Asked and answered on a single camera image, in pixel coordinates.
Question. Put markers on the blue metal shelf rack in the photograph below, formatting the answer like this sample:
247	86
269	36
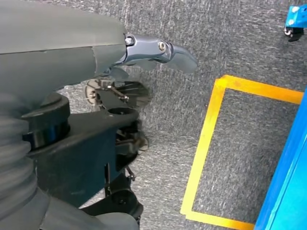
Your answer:
287	190

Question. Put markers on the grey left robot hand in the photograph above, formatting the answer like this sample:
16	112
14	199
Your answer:
60	47

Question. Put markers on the yellow floor tape marking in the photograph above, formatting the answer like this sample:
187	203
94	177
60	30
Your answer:
203	152

